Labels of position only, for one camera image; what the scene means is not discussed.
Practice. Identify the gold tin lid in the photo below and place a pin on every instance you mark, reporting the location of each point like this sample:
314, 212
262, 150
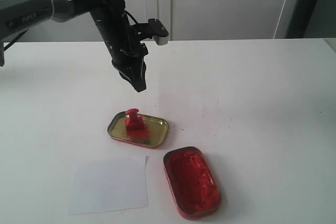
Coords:
152, 135

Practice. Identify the red ink pad tin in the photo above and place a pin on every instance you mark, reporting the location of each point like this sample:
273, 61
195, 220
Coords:
193, 187

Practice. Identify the white paper sheet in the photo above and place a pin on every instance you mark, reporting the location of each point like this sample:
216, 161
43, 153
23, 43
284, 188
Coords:
113, 185

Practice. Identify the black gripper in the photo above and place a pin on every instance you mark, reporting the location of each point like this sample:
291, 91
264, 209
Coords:
131, 66

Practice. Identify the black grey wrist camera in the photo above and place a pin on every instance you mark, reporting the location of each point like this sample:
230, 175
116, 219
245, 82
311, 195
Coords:
153, 29

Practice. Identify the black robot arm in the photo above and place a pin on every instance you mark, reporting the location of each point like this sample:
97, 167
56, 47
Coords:
110, 17

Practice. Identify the red rubber stamp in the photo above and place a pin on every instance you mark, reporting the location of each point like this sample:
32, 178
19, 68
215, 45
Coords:
133, 121

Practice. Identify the white cabinet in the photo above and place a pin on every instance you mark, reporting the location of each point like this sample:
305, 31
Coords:
217, 19

